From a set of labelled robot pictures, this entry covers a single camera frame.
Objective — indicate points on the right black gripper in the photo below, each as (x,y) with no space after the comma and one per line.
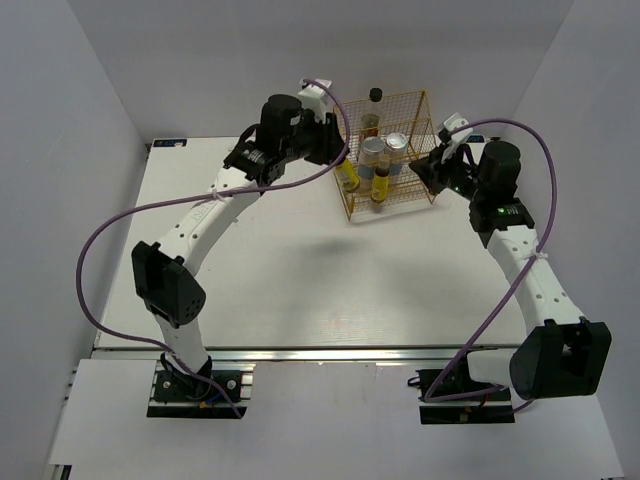
(431,173)

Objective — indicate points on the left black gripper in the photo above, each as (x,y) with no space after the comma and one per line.
(331,145)

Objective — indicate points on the small yellow label bottle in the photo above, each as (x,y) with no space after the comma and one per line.
(380,182)
(347,176)

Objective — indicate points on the dark sauce bottle red label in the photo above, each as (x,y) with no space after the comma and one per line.
(372,114)

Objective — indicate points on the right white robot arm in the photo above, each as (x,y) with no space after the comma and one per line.
(563,353)

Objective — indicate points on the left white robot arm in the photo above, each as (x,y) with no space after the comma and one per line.
(290,128)

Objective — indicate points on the left blue table sticker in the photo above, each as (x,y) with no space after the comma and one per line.
(169,143)

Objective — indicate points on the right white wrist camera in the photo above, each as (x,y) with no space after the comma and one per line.
(454,130)

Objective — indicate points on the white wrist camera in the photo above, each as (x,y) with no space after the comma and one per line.
(454,130)
(314,97)

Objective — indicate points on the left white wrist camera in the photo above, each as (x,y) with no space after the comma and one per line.
(314,97)

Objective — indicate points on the yellow wire basket rack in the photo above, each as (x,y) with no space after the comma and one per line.
(385,132)

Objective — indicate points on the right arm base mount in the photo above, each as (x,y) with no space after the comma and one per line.
(458,400)

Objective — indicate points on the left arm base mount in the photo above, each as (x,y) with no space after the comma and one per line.
(176,395)

